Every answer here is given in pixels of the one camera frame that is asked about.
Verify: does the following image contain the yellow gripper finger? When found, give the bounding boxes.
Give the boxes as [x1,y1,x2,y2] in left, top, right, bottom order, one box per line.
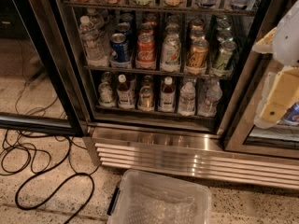
[254,66,299,129]
[252,27,277,54]

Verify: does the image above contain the clear water bottle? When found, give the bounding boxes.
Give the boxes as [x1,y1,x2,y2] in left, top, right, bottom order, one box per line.
[79,16,105,61]
[87,7,105,31]

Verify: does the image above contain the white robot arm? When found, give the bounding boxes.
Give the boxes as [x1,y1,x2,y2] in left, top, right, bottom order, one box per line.
[252,1,299,129]

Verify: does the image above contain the bottom shelf water bottle right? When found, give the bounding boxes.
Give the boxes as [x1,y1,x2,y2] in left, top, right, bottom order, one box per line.
[197,84,222,117]

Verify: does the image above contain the shelf water bottle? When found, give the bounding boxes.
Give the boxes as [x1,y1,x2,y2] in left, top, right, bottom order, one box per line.
[197,84,222,117]
[178,82,196,116]

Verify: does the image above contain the bottom shelf water bottle left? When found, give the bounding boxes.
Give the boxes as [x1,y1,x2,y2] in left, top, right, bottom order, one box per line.
[178,82,196,116]

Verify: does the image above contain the stainless steel fridge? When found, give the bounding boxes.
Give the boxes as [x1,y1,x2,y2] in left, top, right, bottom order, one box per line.
[53,0,299,189]

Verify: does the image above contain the brown juice bottle right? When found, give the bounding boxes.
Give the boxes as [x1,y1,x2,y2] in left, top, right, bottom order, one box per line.
[159,77,176,112]

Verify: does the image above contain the brown juice bottle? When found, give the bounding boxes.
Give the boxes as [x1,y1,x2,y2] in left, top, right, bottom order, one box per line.
[159,77,176,112]
[117,75,135,109]

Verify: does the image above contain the bottom shelf brown can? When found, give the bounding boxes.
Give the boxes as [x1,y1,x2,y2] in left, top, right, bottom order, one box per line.
[138,86,154,111]

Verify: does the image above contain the brown juice bottle left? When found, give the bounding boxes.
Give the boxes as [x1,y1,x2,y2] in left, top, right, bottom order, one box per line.
[117,75,135,109]

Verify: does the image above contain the open glass fridge door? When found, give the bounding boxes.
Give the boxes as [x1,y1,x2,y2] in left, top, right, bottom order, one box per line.
[0,0,87,136]

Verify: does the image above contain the blue can right compartment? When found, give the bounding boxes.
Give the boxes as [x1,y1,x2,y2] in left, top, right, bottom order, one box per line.
[282,101,299,126]

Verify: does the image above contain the green soda can front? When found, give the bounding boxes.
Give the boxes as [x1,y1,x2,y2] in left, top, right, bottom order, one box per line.
[212,40,236,71]

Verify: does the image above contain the gold soda can front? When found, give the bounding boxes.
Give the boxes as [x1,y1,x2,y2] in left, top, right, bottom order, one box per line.
[187,39,209,68]

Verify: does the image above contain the red Coca-Cola can front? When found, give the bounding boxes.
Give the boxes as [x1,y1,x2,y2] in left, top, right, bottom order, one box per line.
[137,34,155,63]

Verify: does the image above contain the blue Pepsi can front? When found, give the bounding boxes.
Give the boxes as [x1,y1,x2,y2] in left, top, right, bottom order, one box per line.
[110,33,130,63]

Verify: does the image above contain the clear plastic storage bin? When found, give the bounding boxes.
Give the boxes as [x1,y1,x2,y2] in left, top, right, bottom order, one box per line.
[107,170,212,224]

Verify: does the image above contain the middle wire shelf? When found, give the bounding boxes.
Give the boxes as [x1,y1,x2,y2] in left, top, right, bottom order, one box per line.
[83,65,233,80]

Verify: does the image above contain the wire shelf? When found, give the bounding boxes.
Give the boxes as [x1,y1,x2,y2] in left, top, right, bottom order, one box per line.
[64,1,257,17]
[83,65,233,80]

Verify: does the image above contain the upper wire shelf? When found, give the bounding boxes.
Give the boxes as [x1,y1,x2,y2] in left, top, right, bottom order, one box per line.
[64,1,257,17]

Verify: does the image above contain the black floor cable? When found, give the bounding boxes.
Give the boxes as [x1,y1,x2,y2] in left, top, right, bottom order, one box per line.
[0,128,96,224]

